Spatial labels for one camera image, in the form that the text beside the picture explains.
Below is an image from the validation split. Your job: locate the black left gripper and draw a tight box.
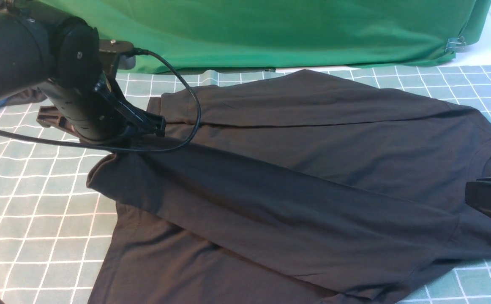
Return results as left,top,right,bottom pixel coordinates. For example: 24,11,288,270
37,76,166,146

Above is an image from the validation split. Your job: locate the green checkered tablecloth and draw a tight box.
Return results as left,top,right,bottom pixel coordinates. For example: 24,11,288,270
0,65,491,304

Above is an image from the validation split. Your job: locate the dark gray long-sleeved shirt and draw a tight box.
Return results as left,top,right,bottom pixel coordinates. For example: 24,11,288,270
87,71,491,304

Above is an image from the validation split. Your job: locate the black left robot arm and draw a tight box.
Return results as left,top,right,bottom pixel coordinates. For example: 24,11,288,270
0,0,166,145

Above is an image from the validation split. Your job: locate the metal binder clip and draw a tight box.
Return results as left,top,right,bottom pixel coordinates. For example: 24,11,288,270
445,36,467,53

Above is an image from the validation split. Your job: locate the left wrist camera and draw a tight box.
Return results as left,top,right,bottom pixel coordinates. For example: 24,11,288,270
99,40,136,77

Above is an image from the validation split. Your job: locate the green backdrop cloth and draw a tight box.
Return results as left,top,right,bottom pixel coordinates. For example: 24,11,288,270
46,0,491,69

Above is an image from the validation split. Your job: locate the black left camera cable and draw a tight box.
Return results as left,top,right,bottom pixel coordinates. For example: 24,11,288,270
0,49,202,153

